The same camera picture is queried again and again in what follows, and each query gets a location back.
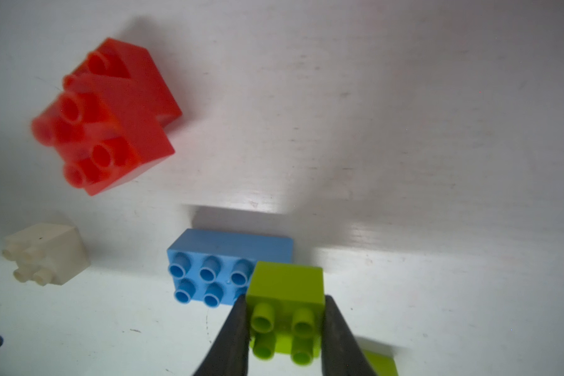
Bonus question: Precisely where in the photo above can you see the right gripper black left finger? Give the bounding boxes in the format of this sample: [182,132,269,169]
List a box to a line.
[194,295,250,376]

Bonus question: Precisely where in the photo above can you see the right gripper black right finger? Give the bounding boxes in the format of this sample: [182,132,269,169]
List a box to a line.
[321,295,376,376]

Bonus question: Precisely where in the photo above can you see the green lego brick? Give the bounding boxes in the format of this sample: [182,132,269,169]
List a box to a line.
[363,349,399,376]
[246,262,325,366]

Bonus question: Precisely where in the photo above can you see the blue lego brick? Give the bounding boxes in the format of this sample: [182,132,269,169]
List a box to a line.
[167,229,294,308]

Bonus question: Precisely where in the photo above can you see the white lego brick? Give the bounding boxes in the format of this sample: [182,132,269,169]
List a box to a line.
[2,222,90,286]

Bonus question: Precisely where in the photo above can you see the red lego brick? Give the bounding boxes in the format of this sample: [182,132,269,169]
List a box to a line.
[31,39,183,196]

